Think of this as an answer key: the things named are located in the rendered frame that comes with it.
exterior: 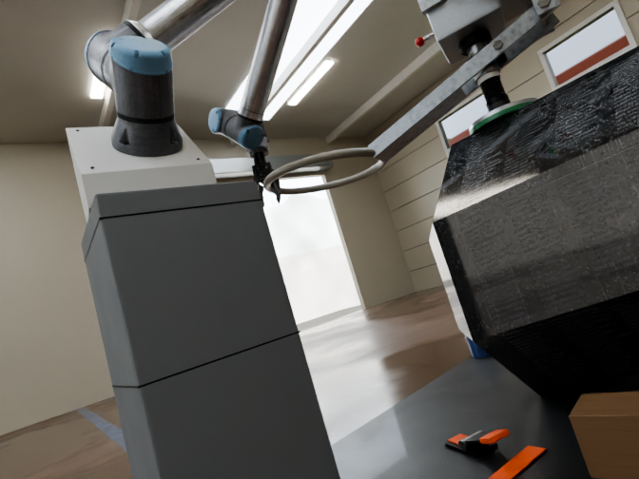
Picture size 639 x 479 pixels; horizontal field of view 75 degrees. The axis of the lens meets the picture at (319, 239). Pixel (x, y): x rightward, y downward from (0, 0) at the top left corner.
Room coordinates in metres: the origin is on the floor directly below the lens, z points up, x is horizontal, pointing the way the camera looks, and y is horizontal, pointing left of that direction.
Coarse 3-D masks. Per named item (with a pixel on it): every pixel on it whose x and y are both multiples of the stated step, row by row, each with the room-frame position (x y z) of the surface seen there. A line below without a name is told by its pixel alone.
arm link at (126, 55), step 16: (112, 48) 0.94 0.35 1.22; (128, 48) 0.94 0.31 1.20; (144, 48) 0.96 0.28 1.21; (160, 48) 0.98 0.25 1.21; (112, 64) 0.96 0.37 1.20; (128, 64) 0.95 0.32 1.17; (144, 64) 0.95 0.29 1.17; (160, 64) 0.98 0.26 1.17; (112, 80) 1.00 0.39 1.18; (128, 80) 0.97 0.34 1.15; (144, 80) 0.98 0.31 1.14; (160, 80) 1.00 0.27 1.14; (128, 96) 1.00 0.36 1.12; (144, 96) 1.00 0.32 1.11; (160, 96) 1.02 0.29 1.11; (128, 112) 1.02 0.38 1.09; (144, 112) 1.02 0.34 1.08; (160, 112) 1.05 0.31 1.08
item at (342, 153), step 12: (312, 156) 1.35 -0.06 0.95; (324, 156) 1.34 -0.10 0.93; (336, 156) 1.35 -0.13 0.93; (348, 156) 1.36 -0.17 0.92; (360, 156) 1.39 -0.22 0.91; (372, 156) 1.43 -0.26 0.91; (288, 168) 1.38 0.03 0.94; (372, 168) 1.67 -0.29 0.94; (264, 180) 1.49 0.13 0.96; (348, 180) 1.78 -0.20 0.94; (288, 192) 1.73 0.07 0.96; (300, 192) 1.78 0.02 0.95; (312, 192) 1.81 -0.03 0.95
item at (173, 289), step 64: (128, 192) 0.91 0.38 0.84; (192, 192) 1.00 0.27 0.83; (256, 192) 1.10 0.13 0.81; (128, 256) 0.89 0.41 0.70; (192, 256) 0.97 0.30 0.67; (256, 256) 1.07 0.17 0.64; (128, 320) 0.88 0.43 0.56; (192, 320) 0.95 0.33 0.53; (256, 320) 1.04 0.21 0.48; (128, 384) 0.96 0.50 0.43; (192, 384) 0.93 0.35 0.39; (256, 384) 1.01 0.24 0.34; (128, 448) 1.14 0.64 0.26; (192, 448) 0.91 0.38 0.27; (256, 448) 0.99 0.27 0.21; (320, 448) 1.08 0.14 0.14
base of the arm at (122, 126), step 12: (120, 120) 1.05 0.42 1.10; (132, 120) 1.03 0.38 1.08; (144, 120) 1.04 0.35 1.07; (156, 120) 1.05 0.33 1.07; (168, 120) 1.08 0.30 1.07; (120, 132) 1.06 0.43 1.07; (132, 132) 1.05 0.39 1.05; (144, 132) 1.05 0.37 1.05; (156, 132) 1.07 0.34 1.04; (168, 132) 1.09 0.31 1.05; (120, 144) 1.07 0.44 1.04; (132, 144) 1.06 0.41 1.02; (144, 144) 1.06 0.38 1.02; (156, 144) 1.08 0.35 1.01; (168, 144) 1.10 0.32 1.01; (180, 144) 1.14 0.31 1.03; (144, 156) 1.08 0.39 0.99; (156, 156) 1.09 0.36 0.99
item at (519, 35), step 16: (544, 0) 1.11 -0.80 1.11; (528, 16) 1.17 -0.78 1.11; (544, 16) 1.15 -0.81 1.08; (512, 32) 1.19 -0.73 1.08; (528, 32) 1.26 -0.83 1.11; (544, 32) 1.25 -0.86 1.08; (496, 48) 1.21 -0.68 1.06; (512, 48) 1.29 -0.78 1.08; (480, 64) 1.24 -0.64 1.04; (448, 80) 1.29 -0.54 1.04; (464, 80) 1.27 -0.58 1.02; (432, 96) 1.32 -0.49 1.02; (448, 96) 1.29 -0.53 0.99; (464, 96) 1.37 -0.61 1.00; (416, 112) 1.34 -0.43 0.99; (432, 112) 1.35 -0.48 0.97; (400, 128) 1.37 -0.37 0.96; (416, 128) 1.40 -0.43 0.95; (384, 144) 1.41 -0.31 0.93; (400, 144) 1.46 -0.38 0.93; (384, 160) 1.51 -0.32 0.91
